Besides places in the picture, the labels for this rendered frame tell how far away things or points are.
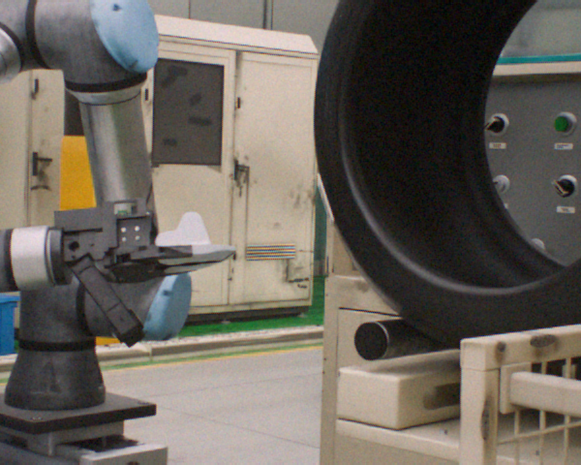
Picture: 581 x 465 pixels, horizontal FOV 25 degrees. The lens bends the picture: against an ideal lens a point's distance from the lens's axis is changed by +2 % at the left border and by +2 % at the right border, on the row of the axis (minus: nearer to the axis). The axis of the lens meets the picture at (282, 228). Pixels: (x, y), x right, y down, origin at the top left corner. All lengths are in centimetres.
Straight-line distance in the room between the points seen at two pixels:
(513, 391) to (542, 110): 136
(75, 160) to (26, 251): 570
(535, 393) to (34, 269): 85
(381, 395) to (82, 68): 63
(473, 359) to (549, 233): 134
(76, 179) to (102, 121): 538
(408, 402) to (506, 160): 77
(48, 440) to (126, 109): 50
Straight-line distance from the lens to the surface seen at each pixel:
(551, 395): 78
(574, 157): 209
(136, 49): 177
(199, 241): 150
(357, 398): 149
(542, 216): 212
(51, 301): 197
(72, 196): 723
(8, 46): 179
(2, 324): 707
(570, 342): 86
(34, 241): 152
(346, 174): 148
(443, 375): 152
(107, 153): 183
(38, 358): 199
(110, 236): 151
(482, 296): 138
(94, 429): 199
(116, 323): 149
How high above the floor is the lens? 110
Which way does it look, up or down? 3 degrees down
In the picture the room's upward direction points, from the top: 2 degrees clockwise
